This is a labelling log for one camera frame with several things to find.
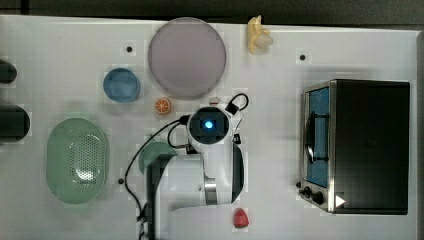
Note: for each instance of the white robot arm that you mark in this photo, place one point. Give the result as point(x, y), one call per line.
point(210, 172)

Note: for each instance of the green oval strainer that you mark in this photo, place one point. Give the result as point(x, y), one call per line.
point(76, 168)

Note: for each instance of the orange slice toy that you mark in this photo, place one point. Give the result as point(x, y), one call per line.
point(162, 106)

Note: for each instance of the round grey plate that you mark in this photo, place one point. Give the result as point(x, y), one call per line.
point(187, 57)

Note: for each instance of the green small bowl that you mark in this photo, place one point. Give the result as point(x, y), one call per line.
point(152, 151)

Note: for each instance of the peeled banana toy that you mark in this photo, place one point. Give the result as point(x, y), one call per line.
point(257, 35)

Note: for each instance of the blue round cup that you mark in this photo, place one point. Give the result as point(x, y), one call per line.
point(121, 85)

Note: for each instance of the red strawberry toy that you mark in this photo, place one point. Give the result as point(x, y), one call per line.
point(240, 219)

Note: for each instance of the silver toaster oven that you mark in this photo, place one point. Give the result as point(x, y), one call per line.
point(355, 146)

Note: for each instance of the large black pot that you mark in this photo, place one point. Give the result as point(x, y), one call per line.
point(14, 123)

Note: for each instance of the small black pot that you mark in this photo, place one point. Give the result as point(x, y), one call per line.
point(8, 72)

